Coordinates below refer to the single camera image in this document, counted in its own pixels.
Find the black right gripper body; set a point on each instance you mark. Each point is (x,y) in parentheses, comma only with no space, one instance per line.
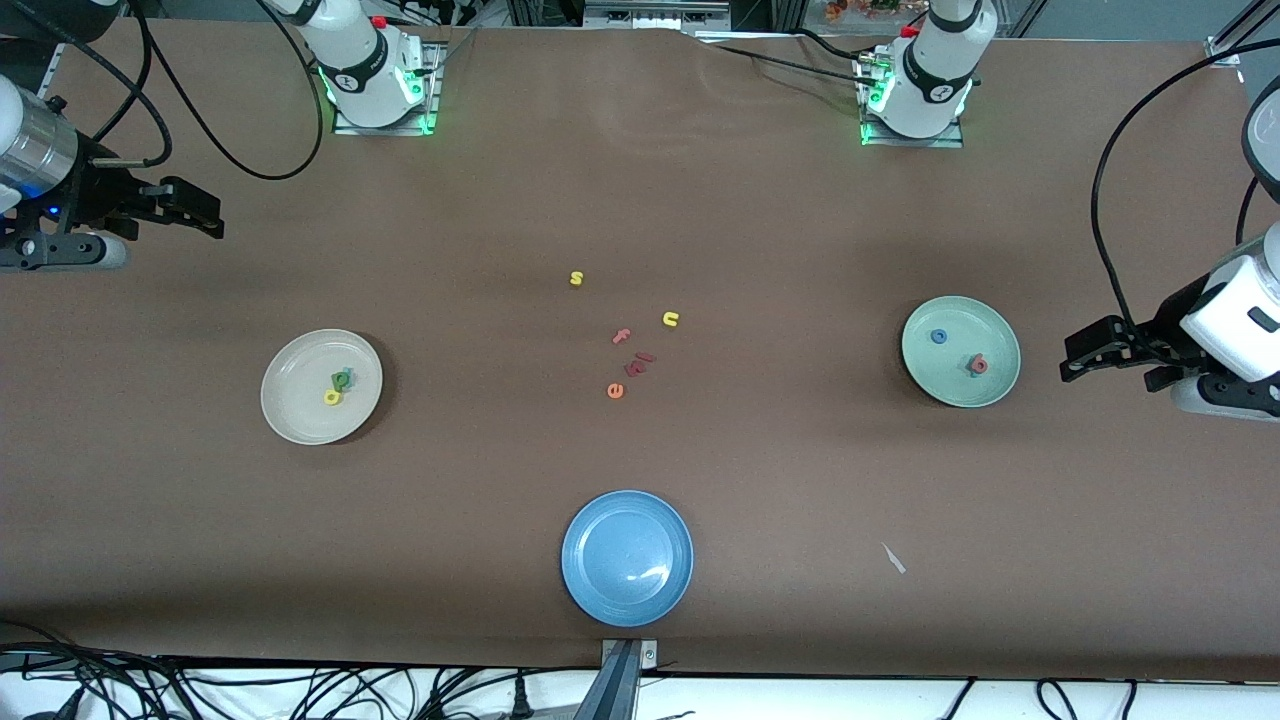
(98,189)

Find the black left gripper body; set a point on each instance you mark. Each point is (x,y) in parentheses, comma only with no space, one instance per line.
(1166,318)

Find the pink foam letter b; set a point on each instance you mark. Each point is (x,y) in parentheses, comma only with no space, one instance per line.
(985,362)

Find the green foam letter p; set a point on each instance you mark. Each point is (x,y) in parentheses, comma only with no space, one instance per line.
(337,377)

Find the teal foam letter y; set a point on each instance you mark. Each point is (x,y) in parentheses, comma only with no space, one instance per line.
(352,371)

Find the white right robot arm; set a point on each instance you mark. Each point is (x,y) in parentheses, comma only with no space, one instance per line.
(365,70)

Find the pale green plate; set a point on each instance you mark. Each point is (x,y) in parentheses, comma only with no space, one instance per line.
(950,385)

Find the beige brown plate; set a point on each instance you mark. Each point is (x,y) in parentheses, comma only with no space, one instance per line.
(300,385)

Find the white paper scrap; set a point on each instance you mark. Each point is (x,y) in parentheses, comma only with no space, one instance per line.
(893,558)

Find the table cover sheet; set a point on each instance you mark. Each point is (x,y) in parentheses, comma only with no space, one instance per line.
(800,470)

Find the orange flower decoration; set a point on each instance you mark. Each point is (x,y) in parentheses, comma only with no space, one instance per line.
(860,8)

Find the grey metal box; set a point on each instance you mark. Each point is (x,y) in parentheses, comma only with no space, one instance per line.
(655,12)

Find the blue plate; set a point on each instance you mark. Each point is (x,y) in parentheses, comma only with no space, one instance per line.
(627,558)

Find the black power plug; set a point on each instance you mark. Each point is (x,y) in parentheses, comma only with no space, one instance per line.
(520,703)

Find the aluminium frame profile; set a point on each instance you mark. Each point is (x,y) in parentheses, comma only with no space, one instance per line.
(1225,48)
(57,72)

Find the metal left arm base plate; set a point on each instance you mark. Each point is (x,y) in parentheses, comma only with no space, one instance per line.
(910,143)

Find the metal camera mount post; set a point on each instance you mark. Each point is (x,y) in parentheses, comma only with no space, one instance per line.
(620,680)

